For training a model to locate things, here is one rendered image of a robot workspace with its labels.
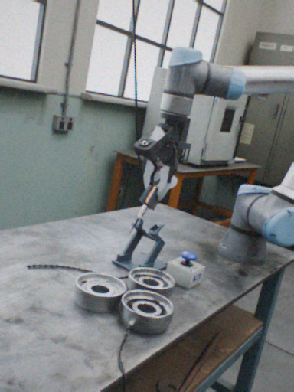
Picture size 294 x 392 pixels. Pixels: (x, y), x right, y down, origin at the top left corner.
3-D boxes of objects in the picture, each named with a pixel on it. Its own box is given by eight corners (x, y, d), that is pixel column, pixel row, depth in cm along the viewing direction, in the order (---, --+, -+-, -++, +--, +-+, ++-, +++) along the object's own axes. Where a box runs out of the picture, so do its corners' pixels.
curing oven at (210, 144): (205, 171, 309) (227, 78, 295) (137, 151, 341) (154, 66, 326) (240, 169, 361) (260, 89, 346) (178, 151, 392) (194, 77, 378)
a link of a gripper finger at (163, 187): (178, 200, 111) (183, 164, 110) (165, 203, 107) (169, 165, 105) (168, 198, 113) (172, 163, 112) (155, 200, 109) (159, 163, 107)
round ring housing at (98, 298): (61, 300, 89) (65, 282, 88) (92, 285, 98) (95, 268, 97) (104, 321, 84) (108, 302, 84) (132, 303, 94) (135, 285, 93)
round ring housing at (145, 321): (135, 302, 94) (138, 285, 93) (178, 322, 90) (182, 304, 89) (107, 320, 85) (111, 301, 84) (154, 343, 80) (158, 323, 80)
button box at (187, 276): (188, 289, 106) (192, 271, 105) (164, 279, 110) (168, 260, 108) (204, 282, 113) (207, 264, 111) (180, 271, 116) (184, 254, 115)
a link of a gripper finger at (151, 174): (160, 195, 115) (170, 162, 112) (146, 197, 110) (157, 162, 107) (151, 191, 116) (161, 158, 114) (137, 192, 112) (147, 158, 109)
